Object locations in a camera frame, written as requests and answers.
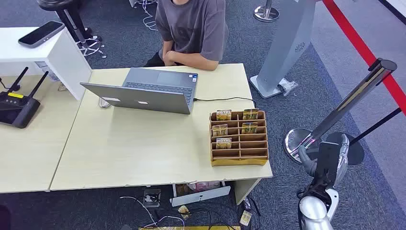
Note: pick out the person's left hand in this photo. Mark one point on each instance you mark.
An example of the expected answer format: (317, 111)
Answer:
(169, 58)

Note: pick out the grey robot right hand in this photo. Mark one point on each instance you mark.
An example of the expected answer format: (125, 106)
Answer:
(328, 162)

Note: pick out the person's left forearm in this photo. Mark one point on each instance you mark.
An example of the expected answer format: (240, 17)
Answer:
(196, 62)

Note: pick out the person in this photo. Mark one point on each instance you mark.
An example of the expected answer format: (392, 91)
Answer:
(193, 28)

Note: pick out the wooden card holder rack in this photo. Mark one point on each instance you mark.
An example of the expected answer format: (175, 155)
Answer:
(241, 152)

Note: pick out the gold card on floor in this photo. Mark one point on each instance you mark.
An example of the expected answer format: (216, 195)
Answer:
(184, 212)
(245, 218)

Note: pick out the grey laptop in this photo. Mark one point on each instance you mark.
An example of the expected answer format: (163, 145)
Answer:
(142, 100)

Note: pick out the small silver object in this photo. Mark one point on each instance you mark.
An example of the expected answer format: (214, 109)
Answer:
(104, 103)

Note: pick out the clear plastic bag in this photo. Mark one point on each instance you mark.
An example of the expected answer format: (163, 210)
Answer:
(288, 85)

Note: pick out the white cabinet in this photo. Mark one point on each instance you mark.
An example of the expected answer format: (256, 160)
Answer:
(68, 63)

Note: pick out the black stool with chrome base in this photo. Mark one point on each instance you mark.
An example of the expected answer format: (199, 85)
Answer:
(71, 19)

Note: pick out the chrome stanchion base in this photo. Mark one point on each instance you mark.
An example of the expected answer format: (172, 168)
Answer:
(266, 13)

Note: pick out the grey kiosk stand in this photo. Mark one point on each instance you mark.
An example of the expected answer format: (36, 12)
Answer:
(285, 47)

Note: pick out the red barrier belt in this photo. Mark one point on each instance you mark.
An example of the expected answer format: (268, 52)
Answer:
(358, 43)

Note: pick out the black smartphone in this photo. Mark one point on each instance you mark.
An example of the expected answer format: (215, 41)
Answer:
(41, 33)

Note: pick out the white open box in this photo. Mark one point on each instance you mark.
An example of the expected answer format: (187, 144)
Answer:
(199, 196)

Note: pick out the floor power socket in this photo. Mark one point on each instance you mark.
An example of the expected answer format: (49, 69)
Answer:
(151, 198)

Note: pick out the black router with antennas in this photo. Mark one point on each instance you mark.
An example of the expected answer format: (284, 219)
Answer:
(19, 111)

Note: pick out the black stanchion post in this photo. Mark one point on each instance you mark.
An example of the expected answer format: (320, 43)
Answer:
(356, 152)

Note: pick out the chrome stanchion post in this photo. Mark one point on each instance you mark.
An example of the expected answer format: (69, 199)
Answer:
(355, 96)

